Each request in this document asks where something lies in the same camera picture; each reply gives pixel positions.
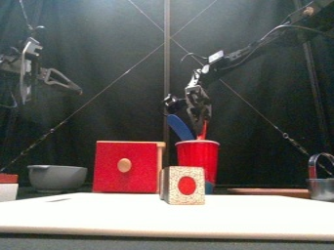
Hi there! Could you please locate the red plastic utensil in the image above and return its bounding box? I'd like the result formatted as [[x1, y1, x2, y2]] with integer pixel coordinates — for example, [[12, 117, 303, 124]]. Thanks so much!
[[195, 120, 210, 142]]

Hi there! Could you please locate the speckled sushi block red centre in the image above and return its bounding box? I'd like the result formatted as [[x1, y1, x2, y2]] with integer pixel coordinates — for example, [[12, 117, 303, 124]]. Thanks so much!
[[158, 165, 206, 206]]

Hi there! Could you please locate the brown wooden board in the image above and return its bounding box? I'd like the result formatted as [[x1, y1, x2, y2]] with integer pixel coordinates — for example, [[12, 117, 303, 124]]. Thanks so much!
[[226, 187, 311, 199]]

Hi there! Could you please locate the white cutting board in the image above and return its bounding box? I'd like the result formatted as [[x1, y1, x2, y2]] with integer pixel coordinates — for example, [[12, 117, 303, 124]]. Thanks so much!
[[0, 191, 334, 242]]

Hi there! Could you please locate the red plastic cup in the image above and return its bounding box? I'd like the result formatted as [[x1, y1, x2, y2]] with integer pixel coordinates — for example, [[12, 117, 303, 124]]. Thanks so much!
[[174, 139, 222, 195]]

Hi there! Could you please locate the blue tape piece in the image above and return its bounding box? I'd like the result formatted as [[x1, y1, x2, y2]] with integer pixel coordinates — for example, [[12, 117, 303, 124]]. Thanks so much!
[[203, 181, 216, 195]]

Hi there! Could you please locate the red box with wooden knob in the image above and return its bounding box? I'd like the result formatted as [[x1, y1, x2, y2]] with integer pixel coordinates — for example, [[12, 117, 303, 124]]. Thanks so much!
[[91, 140, 167, 194]]

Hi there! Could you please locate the grey bowl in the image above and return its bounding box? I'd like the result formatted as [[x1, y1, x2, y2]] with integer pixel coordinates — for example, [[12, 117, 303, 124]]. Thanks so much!
[[27, 164, 88, 192]]

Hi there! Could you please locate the white block with red top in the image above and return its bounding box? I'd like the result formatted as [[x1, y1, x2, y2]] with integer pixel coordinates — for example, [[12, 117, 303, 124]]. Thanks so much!
[[0, 173, 21, 203]]

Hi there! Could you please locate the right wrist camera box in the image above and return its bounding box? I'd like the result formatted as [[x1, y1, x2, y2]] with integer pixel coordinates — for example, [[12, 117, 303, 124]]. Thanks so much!
[[206, 49, 227, 65]]

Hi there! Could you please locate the vertical metal frame pole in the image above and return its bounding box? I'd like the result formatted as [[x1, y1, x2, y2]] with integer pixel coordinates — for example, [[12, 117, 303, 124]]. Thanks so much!
[[162, 0, 172, 170]]

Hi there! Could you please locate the thin diagonal frame wire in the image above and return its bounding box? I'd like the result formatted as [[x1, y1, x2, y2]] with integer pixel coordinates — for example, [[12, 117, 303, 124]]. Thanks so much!
[[127, 0, 334, 179], [0, 0, 219, 173]]

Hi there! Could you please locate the metal cup with handle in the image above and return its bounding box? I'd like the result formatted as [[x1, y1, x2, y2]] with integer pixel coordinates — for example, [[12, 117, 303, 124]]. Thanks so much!
[[306, 151, 334, 202]]

